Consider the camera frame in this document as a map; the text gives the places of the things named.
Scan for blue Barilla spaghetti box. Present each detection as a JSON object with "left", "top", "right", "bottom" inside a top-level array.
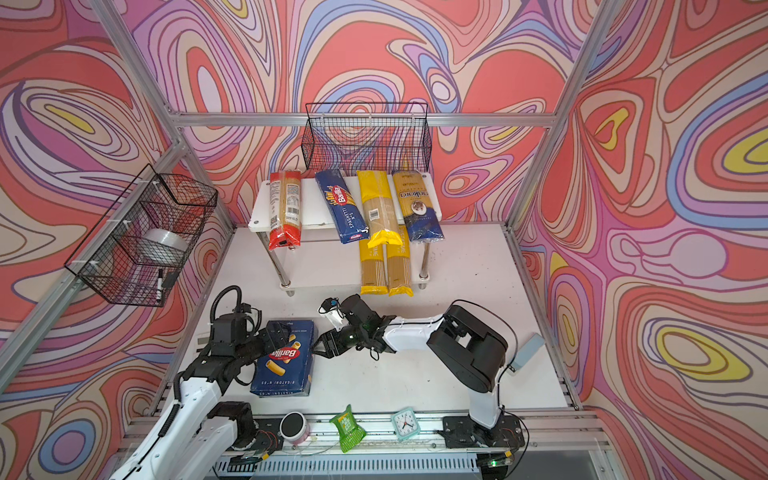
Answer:
[{"left": 315, "top": 170, "right": 369, "bottom": 244}]

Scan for long yellow Pastatime bag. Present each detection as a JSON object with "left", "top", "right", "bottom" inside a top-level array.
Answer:
[{"left": 386, "top": 225, "right": 414, "bottom": 297}]

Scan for black wire basket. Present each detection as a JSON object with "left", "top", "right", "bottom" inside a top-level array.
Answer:
[
  {"left": 64, "top": 165, "right": 218, "bottom": 308},
  {"left": 301, "top": 101, "right": 432, "bottom": 175}
]

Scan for silver tape roll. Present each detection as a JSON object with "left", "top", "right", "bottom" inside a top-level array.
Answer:
[{"left": 143, "top": 228, "right": 188, "bottom": 254}]

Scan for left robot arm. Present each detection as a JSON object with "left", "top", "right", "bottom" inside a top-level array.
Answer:
[{"left": 110, "top": 285, "right": 291, "bottom": 479}]

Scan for dark blue yellow spaghetti bag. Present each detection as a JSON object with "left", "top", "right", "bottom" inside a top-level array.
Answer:
[{"left": 392, "top": 171, "right": 444, "bottom": 243}]

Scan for yellow barcode spaghetti bag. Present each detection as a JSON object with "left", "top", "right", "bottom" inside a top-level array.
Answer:
[{"left": 357, "top": 170, "right": 403, "bottom": 249}]

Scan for short yellow Pastatime bag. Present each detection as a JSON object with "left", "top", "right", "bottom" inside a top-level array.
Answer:
[{"left": 358, "top": 241, "right": 388, "bottom": 295}]

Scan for teal alarm clock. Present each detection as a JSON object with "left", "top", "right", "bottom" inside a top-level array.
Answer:
[{"left": 391, "top": 407, "right": 421, "bottom": 442}]

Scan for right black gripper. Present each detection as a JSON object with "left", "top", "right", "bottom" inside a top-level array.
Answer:
[{"left": 309, "top": 323, "right": 368, "bottom": 360}]

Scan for black wire basket left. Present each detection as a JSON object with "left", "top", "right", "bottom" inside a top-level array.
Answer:
[{"left": 64, "top": 165, "right": 218, "bottom": 308}]

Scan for grey small box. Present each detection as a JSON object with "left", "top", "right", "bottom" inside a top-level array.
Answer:
[{"left": 509, "top": 333, "right": 545, "bottom": 373}]

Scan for red spaghetti bag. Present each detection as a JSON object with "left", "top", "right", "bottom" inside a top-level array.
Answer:
[{"left": 268, "top": 170, "right": 302, "bottom": 250}]

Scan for blue Barilla rigatoni box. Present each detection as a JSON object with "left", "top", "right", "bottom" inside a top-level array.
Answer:
[{"left": 250, "top": 319, "right": 316, "bottom": 398}]

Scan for green snack pouch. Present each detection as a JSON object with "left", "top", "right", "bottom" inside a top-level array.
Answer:
[{"left": 330, "top": 404, "right": 367, "bottom": 453}]

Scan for black marker pen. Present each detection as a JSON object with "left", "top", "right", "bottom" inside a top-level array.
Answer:
[{"left": 155, "top": 268, "right": 164, "bottom": 304}]

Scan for white pink calculator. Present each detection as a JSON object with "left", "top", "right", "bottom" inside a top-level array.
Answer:
[{"left": 195, "top": 336, "right": 211, "bottom": 358}]

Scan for black wire basket back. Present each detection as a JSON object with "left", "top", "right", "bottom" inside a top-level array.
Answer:
[{"left": 301, "top": 101, "right": 432, "bottom": 175}]

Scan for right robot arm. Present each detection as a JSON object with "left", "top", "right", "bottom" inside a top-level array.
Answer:
[{"left": 312, "top": 294, "right": 509, "bottom": 447}]

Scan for white two-tier shelf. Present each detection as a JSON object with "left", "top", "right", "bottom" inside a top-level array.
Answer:
[{"left": 248, "top": 173, "right": 442, "bottom": 297}]

